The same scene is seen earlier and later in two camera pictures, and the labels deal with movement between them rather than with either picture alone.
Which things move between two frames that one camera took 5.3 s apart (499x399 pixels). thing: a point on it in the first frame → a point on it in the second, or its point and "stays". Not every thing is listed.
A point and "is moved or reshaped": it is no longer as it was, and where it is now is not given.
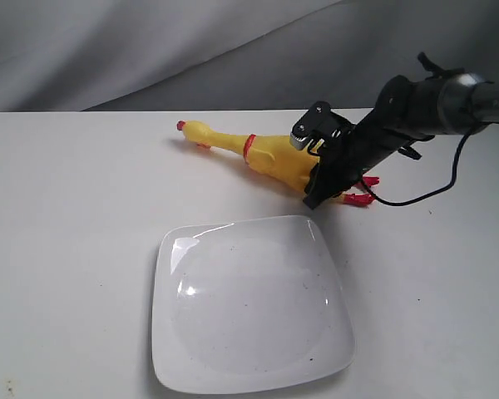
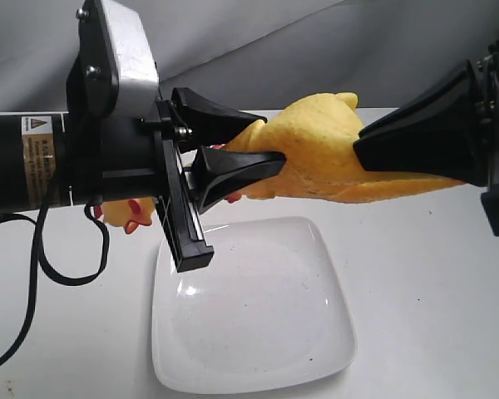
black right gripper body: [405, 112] → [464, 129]
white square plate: [245, 304] stays
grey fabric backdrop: [93, 56] stays
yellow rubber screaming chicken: [280, 159] is moved or reshaped
